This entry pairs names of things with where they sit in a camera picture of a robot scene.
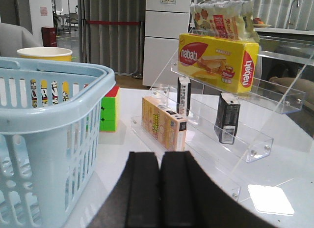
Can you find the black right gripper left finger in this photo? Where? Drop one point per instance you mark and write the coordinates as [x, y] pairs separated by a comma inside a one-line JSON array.
[[134, 201]]

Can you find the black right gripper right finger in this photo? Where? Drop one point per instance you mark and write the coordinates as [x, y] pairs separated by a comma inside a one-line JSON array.
[[190, 199]]

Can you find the light blue plastic basket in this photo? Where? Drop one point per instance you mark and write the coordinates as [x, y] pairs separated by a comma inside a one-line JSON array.
[[49, 126]]

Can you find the peach patterned carton box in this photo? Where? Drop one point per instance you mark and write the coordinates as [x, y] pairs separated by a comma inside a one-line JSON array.
[[165, 125]]

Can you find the white square coaster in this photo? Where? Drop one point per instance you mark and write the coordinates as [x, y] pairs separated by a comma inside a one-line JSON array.
[[270, 200]]

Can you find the colourful puzzle cube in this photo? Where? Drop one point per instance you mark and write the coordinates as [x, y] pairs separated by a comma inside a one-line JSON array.
[[109, 110]]

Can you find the clear acrylic right shelf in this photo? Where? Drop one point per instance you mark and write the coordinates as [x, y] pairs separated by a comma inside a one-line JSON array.
[[274, 143]]

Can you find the black white slim box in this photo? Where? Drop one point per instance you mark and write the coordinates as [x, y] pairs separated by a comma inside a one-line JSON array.
[[183, 95]]

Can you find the yellow nabati wafer box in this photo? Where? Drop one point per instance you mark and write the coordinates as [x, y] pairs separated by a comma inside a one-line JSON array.
[[226, 64]]

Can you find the yellow snack bag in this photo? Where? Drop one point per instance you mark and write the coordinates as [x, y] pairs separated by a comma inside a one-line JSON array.
[[231, 20]]

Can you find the white refrigerator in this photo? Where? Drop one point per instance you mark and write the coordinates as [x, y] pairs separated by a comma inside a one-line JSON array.
[[165, 20]]

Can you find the fruit plate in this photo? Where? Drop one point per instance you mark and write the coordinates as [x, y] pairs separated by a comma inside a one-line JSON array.
[[258, 23]]

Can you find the red belt barrier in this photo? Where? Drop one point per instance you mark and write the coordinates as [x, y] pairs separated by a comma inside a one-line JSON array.
[[115, 44]]

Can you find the red bin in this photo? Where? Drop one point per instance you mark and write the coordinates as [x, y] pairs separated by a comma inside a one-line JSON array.
[[49, 36]]

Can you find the grey sofa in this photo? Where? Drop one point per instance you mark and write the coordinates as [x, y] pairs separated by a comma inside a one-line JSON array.
[[13, 38]]

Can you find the silver faucet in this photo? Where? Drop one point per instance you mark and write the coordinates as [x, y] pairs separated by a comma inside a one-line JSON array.
[[294, 4]]

